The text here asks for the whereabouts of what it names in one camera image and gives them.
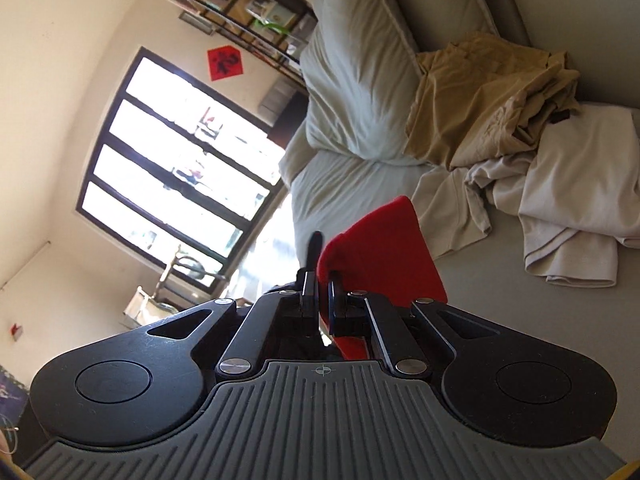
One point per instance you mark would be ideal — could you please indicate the grey padded headboard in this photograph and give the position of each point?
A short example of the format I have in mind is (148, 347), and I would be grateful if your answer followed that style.
(507, 0)

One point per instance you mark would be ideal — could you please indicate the black framed window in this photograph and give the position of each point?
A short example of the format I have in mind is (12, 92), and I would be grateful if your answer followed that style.
(165, 160)

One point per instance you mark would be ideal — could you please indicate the red diamond wall decoration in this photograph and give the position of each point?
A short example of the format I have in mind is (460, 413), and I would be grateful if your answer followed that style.
(224, 63)

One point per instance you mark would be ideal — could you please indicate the tan garment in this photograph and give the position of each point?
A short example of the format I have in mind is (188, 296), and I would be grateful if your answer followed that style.
(475, 95)

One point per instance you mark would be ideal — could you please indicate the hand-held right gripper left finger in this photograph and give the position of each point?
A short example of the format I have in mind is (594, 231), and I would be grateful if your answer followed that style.
(310, 290)

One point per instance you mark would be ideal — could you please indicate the patterned floor mat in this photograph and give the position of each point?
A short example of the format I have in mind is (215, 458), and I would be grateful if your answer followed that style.
(10, 395)

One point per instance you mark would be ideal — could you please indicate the plain grey pillow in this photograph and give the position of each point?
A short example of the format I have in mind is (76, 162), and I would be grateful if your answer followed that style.
(355, 95)

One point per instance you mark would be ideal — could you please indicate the cream garment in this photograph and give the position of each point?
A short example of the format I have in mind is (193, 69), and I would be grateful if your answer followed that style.
(575, 200)

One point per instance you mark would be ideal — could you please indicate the wooden wall shelf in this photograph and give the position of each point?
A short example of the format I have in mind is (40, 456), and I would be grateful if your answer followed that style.
(240, 5)

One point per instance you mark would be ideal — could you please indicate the red garment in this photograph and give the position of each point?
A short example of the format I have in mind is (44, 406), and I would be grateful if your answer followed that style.
(390, 250)

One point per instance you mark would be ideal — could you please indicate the small grey drawer box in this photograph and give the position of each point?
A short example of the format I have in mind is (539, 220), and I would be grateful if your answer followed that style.
(277, 100)

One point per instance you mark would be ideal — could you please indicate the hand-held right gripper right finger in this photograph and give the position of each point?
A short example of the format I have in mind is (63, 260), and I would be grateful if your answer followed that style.
(333, 305)

